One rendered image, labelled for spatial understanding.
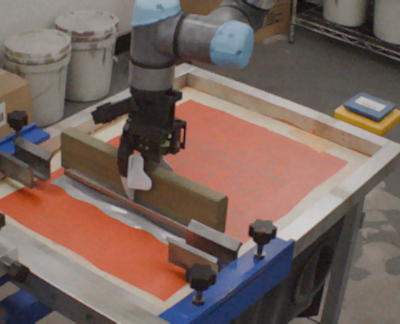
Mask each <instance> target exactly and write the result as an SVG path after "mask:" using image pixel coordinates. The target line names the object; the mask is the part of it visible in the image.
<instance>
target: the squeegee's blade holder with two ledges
mask: <svg viewBox="0 0 400 324"><path fill-rule="evenodd" d="M67 174H68V175H69V176H72V177H74V178H75V179H77V180H79V181H81V182H83V183H85V184H87V185H89V186H90V187H94V188H95V189H96V190H100V191H102V192H103V193H106V194H108V195H109V196H111V197H114V198H115V199H118V200H119V201H122V202H123V203H125V204H128V205H129V206H131V207H133V208H135V209H139V210H141V211H143V212H145V213H147V214H149V215H151V216H153V217H154V218H157V219H159V220H161V221H163V222H165V223H167V224H169V225H171V226H173V227H176V228H179V229H180V230H182V231H185V232H187V227H188V225H189V223H186V222H185V221H182V220H180V219H179V218H176V217H174V216H172V215H171V214H166V213H165V212H163V211H161V210H159V209H157V208H154V207H152V206H151V205H149V204H147V203H144V202H142V201H140V200H139V199H137V198H134V200H133V201H132V200H130V199H129V198H128V195H127V194H124V193H123V192H121V191H118V190H117V189H115V188H113V187H110V186H109V185H108V184H104V183H103V182H101V181H99V180H97V179H95V178H92V177H90V176H88V175H86V174H84V173H82V172H80V171H79V170H77V169H74V168H73V167H70V168H69V169H68V170H67Z"/></svg>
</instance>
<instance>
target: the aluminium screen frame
mask: <svg viewBox="0 0 400 324"><path fill-rule="evenodd" d="M185 86H188V87H190V88H193V89H195V90H198V91H200V92H202V93H208V94H210V95H211V96H215V97H217V98H220V99H222V100H226V101H227V102H230V103H233V104H236V105H238V106H241V107H245V108H248V109H249V110H253V111H254V112H257V113H260V114H263V115H265V116H268V117H270V118H272V119H275V120H277V121H280V122H282V123H286V124H287V125H290V126H292V127H296V128H297V129H300V130H304V131H307V132H309V133H312V134H314V135H316V136H319V137H321V138H324V139H326V140H329V141H331V142H332V143H336V144H337V145H340V146H343V147H347V148H348V149H351V150H353V151H356V152H359V153H360V154H363V155H365V156H367V157H370V159H368V160H367V161H366V162H365V163H364V164H363V165H361V166H360V167H359V168H358V169H357V170H356V171H354V172H353V174H350V175H348V177H347V178H345V179H344V180H343V181H342V182H341V183H340V184H339V185H337V186H336V187H334V188H333V189H332V190H331V191H330V192H329V193H327V194H326V195H325V196H324V197H323V198H321V199H320V200H318V202H316V203H315V204H314V205H312V206H311V207H310V208H309V209H308V210H306V211H305V212H304V213H302V214H301V215H300V216H299V217H297V218H296V219H295V220H293V221H292V222H291V223H290V224H289V225H288V226H287V227H285V228H283V229H282V230H281V231H280V232H278V233H277V237H279V238H282V239H284V240H286V241H287V240H288V239H290V238H293V239H295V243H294V250H293V256H292V259H293V258H295V257H297V256H298V255H299V253H301V252H302V251H303V250H304V249H306V247H307V246H309V245H310V244H311V243H312V242H314V241H315V240H316V239H317V238H318V237H319V236H320V235H322V234H324V232H325V231H327V230H328V229H329V228H330V227H331V226H332V225H333V224H334V223H335V222H336V221H338V220H339V219H340V218H342V217H343V216H344V214H346V213H347V212H348V211H349V210H351V209H352V208H353V207H354V206H355V205H356V204H357V203H358V202H359V201H360V200H361V199H363V198H364V197H365V196H366V195H367V194H368V193H369V192H370V191H371V190H372V189H375V187H376V186H377V185H378V184H379V183H380V182H381V181H383V180H384V179H385V178H386V177H387V176H388V175H389V174H390V173H391V172H392V171H394V170H395V168H397V167H398V165H399V164H400V144H399V143H394V142H392V141H390V140H386V139H385V138H383V137H380V136H378V135H376V134H374V133H370V132H368V131H365V130H362V129H359V128H357V127H354V126H352V125H350V124H348V123H345V122H342V121H340V120H337V119H335V118H333V117H331V116H328V115H325V114H323V113H319V112H316V111H313V110H310V109H308V108H306V107H304V106H301V105H298V104H296V103H292V102H291V101H288V100H285V99H283V98H280V97H278V96H275V95H273V94H270V93H266V92H264V91H262V90H260V89H257V88H254V87H252V86H247V85H244V84H242V83H238V82H237V81H234V80H232V79H228V78H226V77H223V76H220V75H217V74H216V73H210V72H208V71H206V70H203V69H199V68H197V67H196V66H192V65H187V64H185V63H184V64H183V65H181V66H176V67H175V82H174V84H173V89H176V90H180V89H182V88H184V87H185ZM129 96H132V95H131V94H130V92H129V89H127V90H125V91H123V92H121V93H119V94H116V95H115V96H111V97H109V98H107V99H106V100H103V101H101V102H99V103H97V104H96V105H93V106H91V107H90V108H88V109H85V110H83V111H82V112H80V113H77V114H76V115H74V116H70V117H68V118H66V119H64V120H62V121H60V122H59V123H56V124H55V125H53V126H51V127H49V128H47V129H45V132H47V133H50V138H49V139H47V140H45V141H43V142H41V143H40V144H38V145H36V146H38V147H41V148H44V149H45V150H48V151H49V152H51V153H55V152H57V151H58V150H61V141H60V135H61V132H62V131H63V130H64V129H65V128H67V127H73V128H76V129H77V130H79V131H81V132H83V133H87V134H91V133H93V132H94V131H97V130H101V129H102V128H103V127H106V126H108V125H110V123H105V124H102V123H100V124H97V125H95V122H94V121H93V118H92V115H91V113H90V112H91V111H94V110H96V107H98V106H100V105H101V104H102V103H108V102H110V101H111V103H114V102H116V101H118V100H122V99H124V98H127V97H129ZM127 115H129V114H125V115H122V116H119V117H117V119H115V120H113V121H112V122H111V123H113V122H115V121H117V120H119V119H120V118H122V117H124V116H127ZM5 178H8V177H7V176H5V175H4V174H3V173H1V172H0V181H2V180H3V179H5ZM3 228H4V229H5V230H7V231H10V232H11V233H13V234H14V235H16V236H17V237H19V238H21V239H22V240H23V241H25V242H27V243H29V244H30V245H33V246H34V247H36V248H37V249H38V250H40V251H42V252H44V253H45V254H47V255H48V256H50V257H52V258H54V259H56V260H58V261H59V262H61V263H63V264H64V265H66V266H68V267H69V268H71V269H72V270H74V271H76V272H78V273H80V274H82V275H83V276H85V277H87V278H89V279H90V280H91V281H93V282H95V283H97V284H98V285H101V286H103V287H105V288H106V289H108V290H110V291H111V292H113V293H115V294H116V295H119V296H121V297H123V298H124V299H126V300H128V301H130V302H131V303H132V304H134V305H138V306H139V307H140V308H142V309H145V310H146V311H147V312H151V313H152V314H154V315H156V316H158V315H159V314H161V313H162V312H163V311H164V310H163V309H160V308H159V307H157V306H155V305H154V304H152V303H150V302H147V301H145V300H144V299H141V298H140V297H139V296H137V295H135V294H132V293H130V292H128V291H126V290H125V289H123V288H121V287H120V286H118V285H117V284H114V283H111V282H110V281H109V280H107V279H105V278H103V277H101V275H98V274H96V273H95V272H93V271H90V270H88V269H87V268H85V267H83V266H81V265H80V264H79V263H77V262H74V261H73V260H72V259H71V258H68V257H67V256H64V255H62V254H61V253H59V252H57V251H56V250H54V249H53V248H50V247H49V246H48V245H46V244H45V243H43V242H41V241H39V240H36V239H35V238H33V237H32V236H31V235H28V234H26V232H24V231H23V230H21V229H19V228H17V227H15V226H14V225H12V224H10V223H9V222H7V221H6V225H5V226H4V227H3Z"/></svg>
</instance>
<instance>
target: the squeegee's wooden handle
mask: <svg viewBox="0 0 400 324"><path fill-rule="evenodd" d="M60 141H61V166H62V167H64V168H65V169H67V170H68V169H69V168H70V167H73V168H74V169H77V170H79V171H80V172H82V173H84V174H86V175H88V176H90V177H92V178H95V179H97V180H99V181H101V182H103V183H104V184H108V185H109V186H110V187H113V188H115V189H117V190H118V191H121V192H123V193H124V194H126V190H125V188H124V186H123V182H122V179H121V176H120V175H119V168H118V164H117V150H118V147H115V146H113V145H112V144H109V143H107V142H105V141H104V142H103V141H101V140H99V139H97V138H95V137H93V136H91V135H88V134H87V133H83V132H81V131H79V130H77V129H76V128H73V127H67V128H65V129H64V130H63V131H62V132H61V135H60ZM143 170H144V172H145V174H146V175H147V176H148V178H149V179H150V181H151V188H150V189H149V190H148V191H145V190H140V189H136V191H135V198H137V199H139V200H140V201H142V202H144V203H147V204H149V205H151V206H152V207H154V208H157V209H159V210H161V211H163V212H165V213H166V214H171V215H172V216H174V217H176V218H179V219H180V220H182V221H185V222H186V223H190V222H191V220H194V221H196V222H198V223H200V224H202V225H204V226H207V227H208V228H212V229H213V230H215V231H219V232H220V233H222V234H224V232H225V226H226V217H227V202H228V198H227V195H225V194H222V193H220V192H219V191H215V190H214V189H212V188H210V187H208V186H203V185H202V184H198V183H197V182H195V181H192V180H191V179H188V178H186V177H183V176H181V175H179V174H177V173H175V172H173V171H171V170H168V169H166V168H162V167H160V166H158V165H156V164H153V163H151V162H149V161H148V160H145V159H143Z"/></svg>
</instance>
